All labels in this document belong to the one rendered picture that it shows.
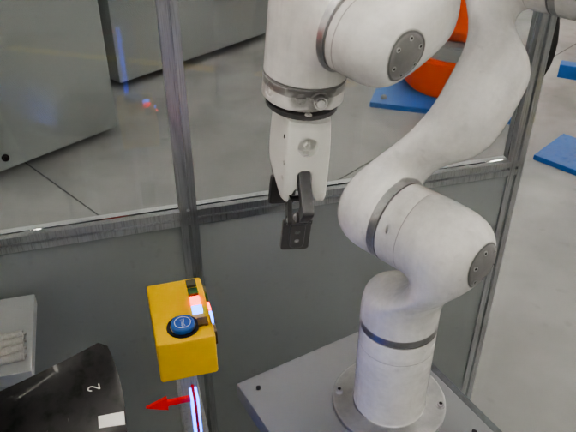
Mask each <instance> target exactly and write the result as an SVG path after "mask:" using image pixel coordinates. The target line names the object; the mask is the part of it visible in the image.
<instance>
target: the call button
mask: <svg viewBox="0 0 576 432"><path fill-rule="evenodd" d="M194 328H195V321H194V319H193V318H192V317H191V316H190V315H180V316H177V317H174V318H172V321H171V330H172V332H174V333H175V334H179V335H183V334H187V333H190V332H192V331H193V330H194Z"/></svg>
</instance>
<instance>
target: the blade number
mask: <svg viewBox="0 0 576 432"><path fill-rule="evenodd" d="M82 390H83V395H84V398H86V397H89V396H93V395H95V394H99V393H104V392H105V388H104V383H103V380H102V378H101V379H98V380H96V381H91V382H88V383H86V384H83V385H82Z"/></svg>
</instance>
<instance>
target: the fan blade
mask: <svg viewBox="0 0 576 432"><path fill-rule="evenodd" d="M101 378H102V380H103V383H104V388H105V392H104V393H99V394H95V395H93V396H89V397H86V398H84V395H83V390H82V385H83V384H86V383H88V382H91V381H96V380H98V379H101ZM122 411H124V419H125V424H124V425H118V426H111V427H105V428H99V418H98V416H103V415H107V414H112V413H117V412H122ZM0 432H127V419H126V410H125V404H124V398H123V390H122V386H121V382H120V379H119V375H118V372H117V367H116V364H115V363H114V360H113V357H112V355H111V352H110V350H109V348H108V346H107V345H102V344H100V343H97V344H95V345H92V346H90V347H88V348H87V349H86V350H84V351H81V352H79V353H77V354H75V355H74V356H72V357H70V358H68V359H66V360H64V361H62V362H60V363H58V364H56V365H54V366H52V367H50V368H48V369H46V370H44V371H42V372H40V373H38V374H36V375H33V376H31V377H29V378H27V379H26V380H24V381H21V382H19V383H16V384H14V385H13V386H11V387H8V388H5V389H4V390H2V391H0Z"/></svg>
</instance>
